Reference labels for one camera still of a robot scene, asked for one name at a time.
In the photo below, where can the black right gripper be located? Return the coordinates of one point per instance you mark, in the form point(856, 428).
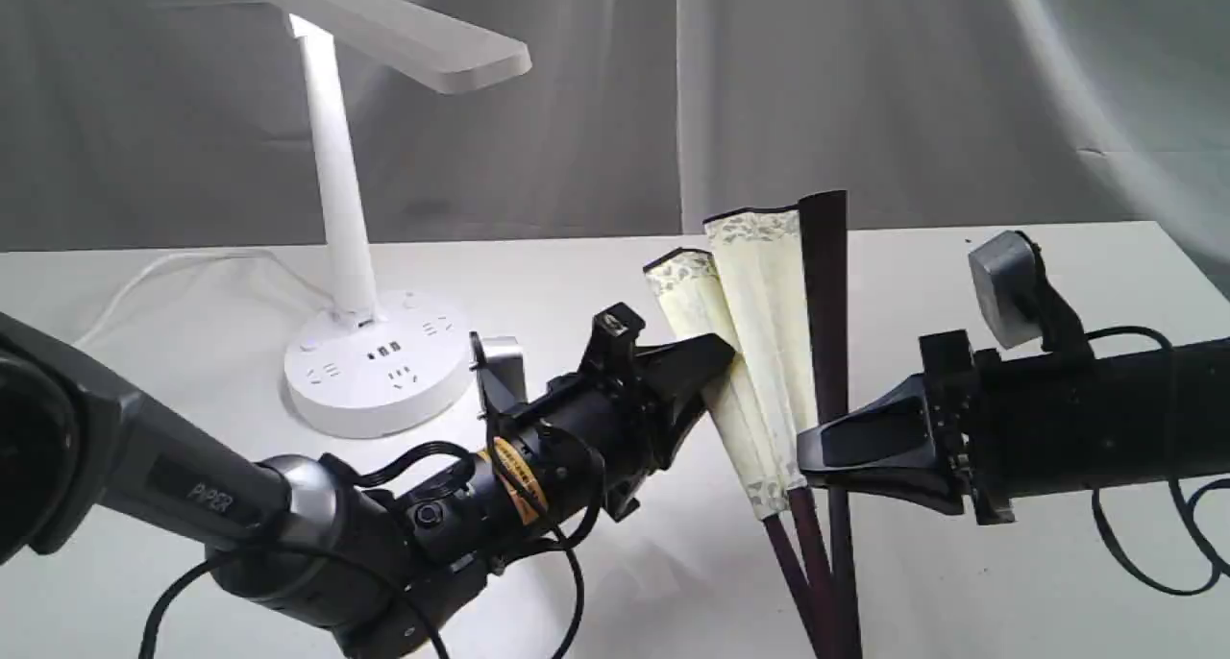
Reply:
point(888, 448)

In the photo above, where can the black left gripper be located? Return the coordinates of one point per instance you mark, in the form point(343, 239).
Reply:
point(599, 432)

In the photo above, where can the cream paper folding fan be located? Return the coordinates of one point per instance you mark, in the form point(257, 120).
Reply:
point(748, 286)

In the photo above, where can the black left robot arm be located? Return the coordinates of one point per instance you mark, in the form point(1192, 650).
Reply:
point(382, 560)

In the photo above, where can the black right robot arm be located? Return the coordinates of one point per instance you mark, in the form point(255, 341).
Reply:
point(1065, 423)

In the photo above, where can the white desk lamp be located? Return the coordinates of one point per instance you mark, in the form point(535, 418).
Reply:
point(375, 363)

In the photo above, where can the grey backdrop curtain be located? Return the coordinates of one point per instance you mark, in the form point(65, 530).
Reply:
point(182, 123)

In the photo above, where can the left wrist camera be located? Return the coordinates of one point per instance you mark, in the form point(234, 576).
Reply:
point(500, 374)

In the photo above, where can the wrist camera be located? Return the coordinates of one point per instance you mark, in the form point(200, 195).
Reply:
point(500, 374)
point(1018, 302)

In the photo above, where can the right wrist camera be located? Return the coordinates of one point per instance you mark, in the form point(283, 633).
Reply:
point(1018, 302)

